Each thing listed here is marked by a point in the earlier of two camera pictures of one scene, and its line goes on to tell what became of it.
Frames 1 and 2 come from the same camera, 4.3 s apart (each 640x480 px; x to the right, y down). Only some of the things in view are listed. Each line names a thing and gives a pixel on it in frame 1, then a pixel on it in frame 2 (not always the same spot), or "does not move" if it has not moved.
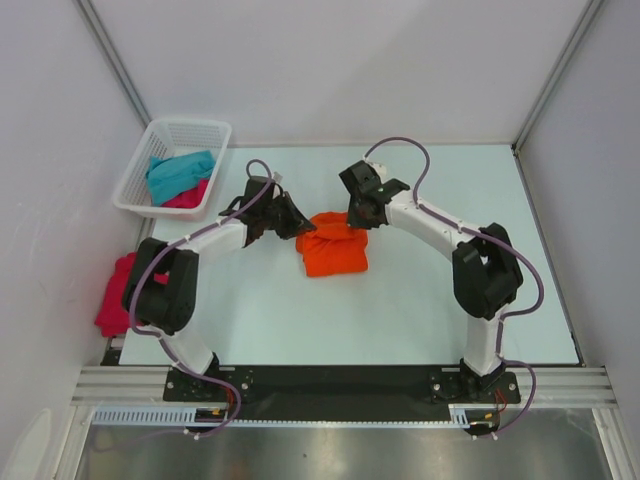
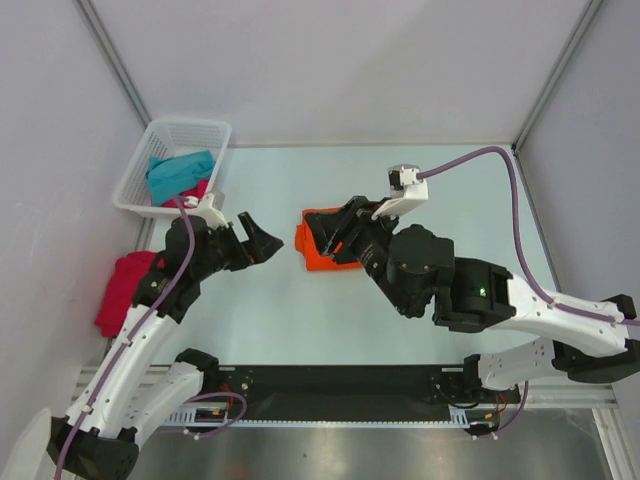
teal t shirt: [177, 172] does not move
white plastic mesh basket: [169, 138] does not move
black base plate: [333, 390] does not move
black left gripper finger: [300, 224] -> [251, 230]
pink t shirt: [189, 198] does not move
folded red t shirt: [114, 319] does not move
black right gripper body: [357, 217] -> [367, 239]
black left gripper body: [277, 215] -> [225, 250]
